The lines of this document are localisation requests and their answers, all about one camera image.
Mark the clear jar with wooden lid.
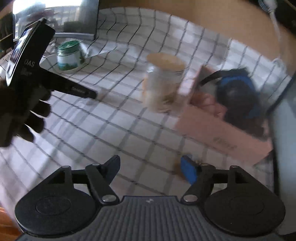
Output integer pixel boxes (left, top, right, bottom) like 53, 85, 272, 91
142, 53, 186, 113

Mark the pink cardboard box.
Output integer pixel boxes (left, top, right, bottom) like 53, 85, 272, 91
175, 65, 273, 165

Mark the pink fabric flower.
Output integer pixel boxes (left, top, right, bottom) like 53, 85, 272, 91
191, 92, 227, 120

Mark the black plush toy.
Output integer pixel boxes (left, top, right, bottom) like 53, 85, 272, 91
224, 101, 268, 141

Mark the black blue padded cap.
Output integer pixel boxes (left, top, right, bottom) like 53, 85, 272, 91
198, 68, 261, 121

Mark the green lidded tin jar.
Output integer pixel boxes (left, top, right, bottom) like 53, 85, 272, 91
57, 40, 85, 71

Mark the gloved left hand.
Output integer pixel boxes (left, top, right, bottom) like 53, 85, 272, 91
1, 80, 51, 147

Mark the white checkered tablecloth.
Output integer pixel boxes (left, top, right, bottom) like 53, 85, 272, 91
1, 8, 290, 216

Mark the white cable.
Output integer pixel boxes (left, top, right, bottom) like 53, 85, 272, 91
259, 0, 290, 75

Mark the computer monitor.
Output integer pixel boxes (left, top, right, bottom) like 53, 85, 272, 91
12, 0, 99, 40

